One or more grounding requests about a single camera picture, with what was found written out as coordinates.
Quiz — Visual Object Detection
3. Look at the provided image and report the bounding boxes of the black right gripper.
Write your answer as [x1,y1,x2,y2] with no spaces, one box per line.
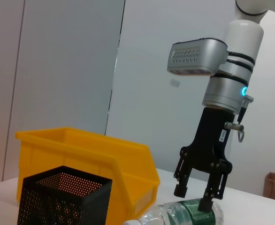
[174,106,237,211]

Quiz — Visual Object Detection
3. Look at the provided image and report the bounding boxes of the clear green-label water bottle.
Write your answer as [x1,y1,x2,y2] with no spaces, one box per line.
[122,198,224,225]

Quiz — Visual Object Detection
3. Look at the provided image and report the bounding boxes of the black mesh pen holder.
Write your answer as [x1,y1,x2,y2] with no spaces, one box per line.
[17,165,113,225]

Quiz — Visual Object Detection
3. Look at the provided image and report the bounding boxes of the yellow plastic bin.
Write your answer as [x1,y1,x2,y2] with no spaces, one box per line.
[15,127,161,225]

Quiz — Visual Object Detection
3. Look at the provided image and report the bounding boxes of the right gripper cable with plugs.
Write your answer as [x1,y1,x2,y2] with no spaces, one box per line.
[224,95,254,143]

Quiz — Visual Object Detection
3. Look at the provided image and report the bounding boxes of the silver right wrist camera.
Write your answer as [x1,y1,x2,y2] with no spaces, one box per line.
[167,37,229,77]

